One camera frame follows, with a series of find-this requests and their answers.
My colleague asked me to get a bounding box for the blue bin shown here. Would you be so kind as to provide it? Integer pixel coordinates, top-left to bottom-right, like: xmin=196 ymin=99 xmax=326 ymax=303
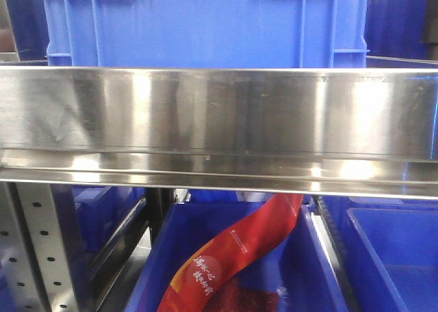
xmin=125 ymin=202 xmax=348 ymax=311
xmin=73 ymin=185 xmax=146 ymax=253
xmin=342 ymin=199 xmax=438 ymax=312

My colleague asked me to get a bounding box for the dark blue crate upper right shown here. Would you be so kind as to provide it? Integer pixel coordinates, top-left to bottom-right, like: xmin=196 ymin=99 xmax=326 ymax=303
xmin=365 ymin=0 xmax=437 ymax=60

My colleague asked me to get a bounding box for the blue bin lower left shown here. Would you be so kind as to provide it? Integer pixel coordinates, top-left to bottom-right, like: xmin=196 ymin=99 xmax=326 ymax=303
xmin=73 ymin=185 xmax=146 ymax=253

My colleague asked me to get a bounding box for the dark blue crate upper left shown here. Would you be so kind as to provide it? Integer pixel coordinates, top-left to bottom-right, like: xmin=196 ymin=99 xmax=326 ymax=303
xmin=1 ymin=0 xmax=49 ymax=63

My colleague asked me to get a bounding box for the stainless steel shelf rail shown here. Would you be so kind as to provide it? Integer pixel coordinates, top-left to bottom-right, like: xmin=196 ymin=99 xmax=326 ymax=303
xmin=1 ymin=66 xmax=437 ymax=199

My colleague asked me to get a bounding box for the red printed packaging bag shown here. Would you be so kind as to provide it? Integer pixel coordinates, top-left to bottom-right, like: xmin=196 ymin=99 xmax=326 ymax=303
xmin=157 ymin=193 xmax=304 ymax=311

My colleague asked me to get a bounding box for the dark blue crate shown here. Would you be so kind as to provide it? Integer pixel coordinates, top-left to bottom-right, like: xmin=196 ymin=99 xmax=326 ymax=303
xmin=365 ymin=0 xmax=437 ymax=60
xmin=1 ymin=0 xmax=49 ymax=63

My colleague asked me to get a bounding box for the blue bin lower right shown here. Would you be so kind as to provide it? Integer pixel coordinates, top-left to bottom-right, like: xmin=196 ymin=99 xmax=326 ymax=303
xmin=342 ymin=199 xmax=438 ymax=312

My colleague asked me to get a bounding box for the large blue crate on shelf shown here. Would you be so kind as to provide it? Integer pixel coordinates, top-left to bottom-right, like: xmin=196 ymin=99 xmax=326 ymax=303
xmin=44 ymin=0 xmax=367 ymax=68

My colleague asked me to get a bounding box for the blue bin lower middle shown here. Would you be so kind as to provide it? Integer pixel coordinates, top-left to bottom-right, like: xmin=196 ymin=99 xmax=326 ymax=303
xmin=125 ymin=202 xmax=348 ymax=311

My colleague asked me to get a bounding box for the perforated steel shelf upright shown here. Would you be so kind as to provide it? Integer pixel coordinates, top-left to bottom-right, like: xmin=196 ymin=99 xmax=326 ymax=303
xmin=1 ymin=182 xmax=94 ymax=311

